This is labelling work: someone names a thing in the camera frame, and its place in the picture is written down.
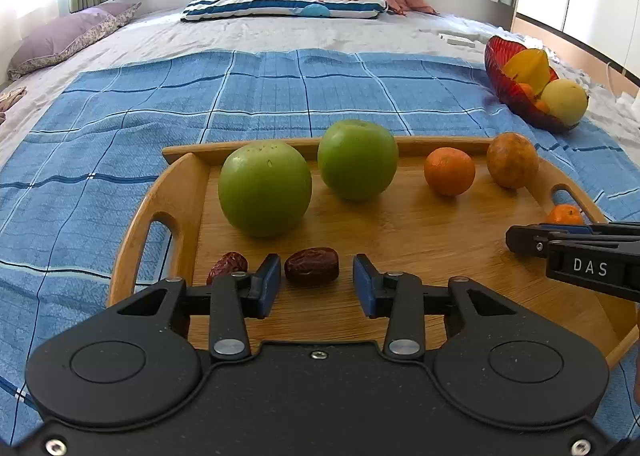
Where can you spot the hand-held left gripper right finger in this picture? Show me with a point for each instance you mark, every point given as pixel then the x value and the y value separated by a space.
pixel 364 286

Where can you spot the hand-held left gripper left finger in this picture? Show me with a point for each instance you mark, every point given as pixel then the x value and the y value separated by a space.
pixel 267 286

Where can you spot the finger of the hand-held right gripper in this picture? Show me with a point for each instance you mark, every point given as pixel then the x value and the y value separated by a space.
pixel 565 227
pixel 525 238

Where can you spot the tangerine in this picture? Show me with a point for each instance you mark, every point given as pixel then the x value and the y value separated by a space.
pixel 564 214
pixel 449 171

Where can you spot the red dried date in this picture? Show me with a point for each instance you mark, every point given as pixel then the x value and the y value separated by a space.
pixel 227 266
pixel 311 266

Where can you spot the large green apple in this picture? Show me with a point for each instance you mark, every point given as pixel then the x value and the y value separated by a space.
pixel 265 188

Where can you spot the yellow-brown passion fruit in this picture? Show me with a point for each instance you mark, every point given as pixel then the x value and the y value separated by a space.
pixel 512 160

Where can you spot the small orange kumquat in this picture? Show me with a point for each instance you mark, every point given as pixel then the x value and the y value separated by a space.
pixel 526 91
pixel 542 107

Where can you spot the yellow starfruit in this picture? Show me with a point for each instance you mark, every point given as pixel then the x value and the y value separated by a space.
pixel 527 68

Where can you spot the red glass bowl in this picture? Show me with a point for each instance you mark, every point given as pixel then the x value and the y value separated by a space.
pixel 500 76

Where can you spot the blue checked blanket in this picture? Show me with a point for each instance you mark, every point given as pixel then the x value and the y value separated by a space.
pixel 125 136

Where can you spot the small white box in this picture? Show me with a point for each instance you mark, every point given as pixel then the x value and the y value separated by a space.
pixel 457 38

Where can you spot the grey bed sheet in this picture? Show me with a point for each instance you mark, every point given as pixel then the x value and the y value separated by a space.
pixel 200 36

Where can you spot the blue white striped pillow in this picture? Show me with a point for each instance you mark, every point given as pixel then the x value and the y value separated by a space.
pixel 280 1

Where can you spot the purple floral pillow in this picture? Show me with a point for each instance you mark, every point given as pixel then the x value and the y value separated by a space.
pixel 65 38

